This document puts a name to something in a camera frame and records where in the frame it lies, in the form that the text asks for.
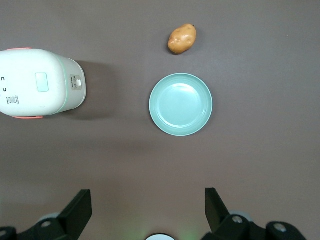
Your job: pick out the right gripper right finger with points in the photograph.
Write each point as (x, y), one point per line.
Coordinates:
(220, 220)

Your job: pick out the mint green round plate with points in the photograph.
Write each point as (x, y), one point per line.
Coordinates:
(181, 105)

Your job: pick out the brown table cloth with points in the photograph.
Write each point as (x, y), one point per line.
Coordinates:
(250, 155)

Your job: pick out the brown potato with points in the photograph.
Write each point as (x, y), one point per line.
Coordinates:
(182, 39)

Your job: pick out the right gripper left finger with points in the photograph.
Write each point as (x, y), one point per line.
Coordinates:
(72, 215)

